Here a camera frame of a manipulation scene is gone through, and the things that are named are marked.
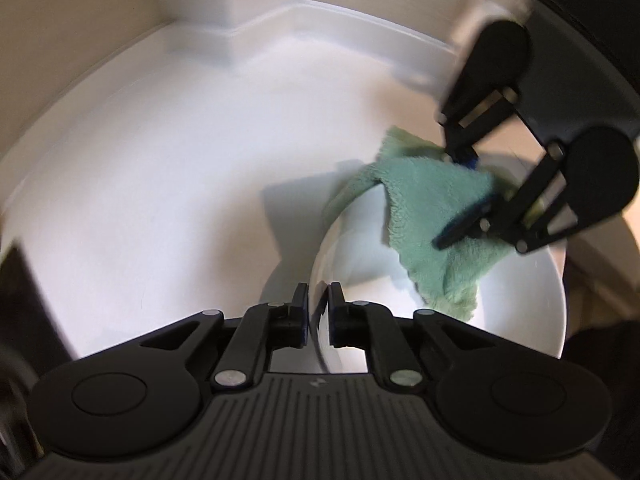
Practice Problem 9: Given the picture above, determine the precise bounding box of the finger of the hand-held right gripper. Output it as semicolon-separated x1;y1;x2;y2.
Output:
432;141;582;257
437;77;519;170

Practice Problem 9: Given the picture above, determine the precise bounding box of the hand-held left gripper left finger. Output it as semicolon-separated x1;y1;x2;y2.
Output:
141;283;309;392

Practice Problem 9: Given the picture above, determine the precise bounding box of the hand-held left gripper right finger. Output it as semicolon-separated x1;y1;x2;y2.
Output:
327;283;498;391

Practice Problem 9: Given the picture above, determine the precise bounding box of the green microfiber cloth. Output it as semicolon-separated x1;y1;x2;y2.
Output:
322;126;546;322

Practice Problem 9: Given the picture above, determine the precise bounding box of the white ceramic bowl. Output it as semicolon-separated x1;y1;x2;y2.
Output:
309;160;569;376

